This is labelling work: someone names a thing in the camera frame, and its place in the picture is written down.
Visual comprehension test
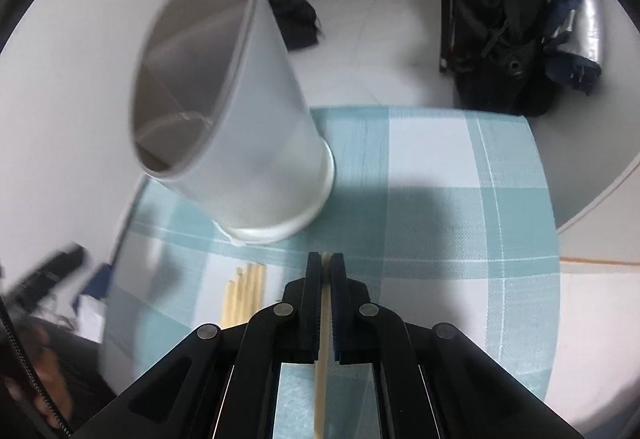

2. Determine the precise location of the wooden chopstick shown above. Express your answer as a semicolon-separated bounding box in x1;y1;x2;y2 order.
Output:
314;254;332;439
220;281;236;329
246;263;265;319
234;268;247;325

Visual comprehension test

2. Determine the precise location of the left hand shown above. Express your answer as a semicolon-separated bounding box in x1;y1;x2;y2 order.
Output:
1;325;74;430

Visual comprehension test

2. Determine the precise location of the teal plaid placemat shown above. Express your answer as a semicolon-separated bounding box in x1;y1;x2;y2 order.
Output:
98;105;562;439

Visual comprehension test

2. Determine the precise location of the white utensil holder cup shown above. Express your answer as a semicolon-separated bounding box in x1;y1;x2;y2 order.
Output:
130;0;335;244

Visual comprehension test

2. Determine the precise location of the black clothing pile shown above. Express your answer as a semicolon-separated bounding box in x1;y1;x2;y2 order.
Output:
268;0;320;51

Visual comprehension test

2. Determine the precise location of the black hanging jacket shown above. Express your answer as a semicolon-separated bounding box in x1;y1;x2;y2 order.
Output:
450;0;559;117

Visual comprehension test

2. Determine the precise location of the silver folded umbrella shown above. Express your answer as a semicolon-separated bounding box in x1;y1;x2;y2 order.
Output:
544;0;604;95

